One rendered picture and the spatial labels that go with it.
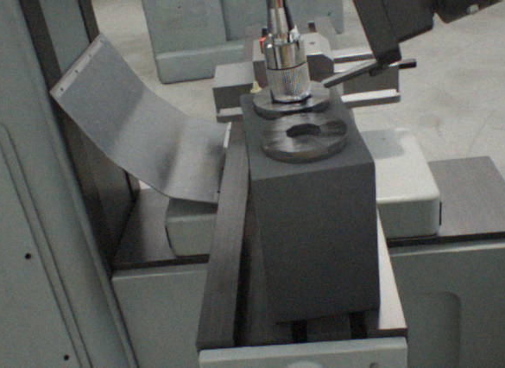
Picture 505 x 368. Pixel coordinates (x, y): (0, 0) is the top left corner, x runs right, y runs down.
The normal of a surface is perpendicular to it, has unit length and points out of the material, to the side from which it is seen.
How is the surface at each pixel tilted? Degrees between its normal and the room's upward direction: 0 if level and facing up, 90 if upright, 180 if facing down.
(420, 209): 90
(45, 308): 89
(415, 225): 90
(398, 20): 72
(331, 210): 90
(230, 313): 0
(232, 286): 0
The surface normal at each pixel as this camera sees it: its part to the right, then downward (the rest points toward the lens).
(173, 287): -0.04, 0.50
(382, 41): -0.11, 0.21
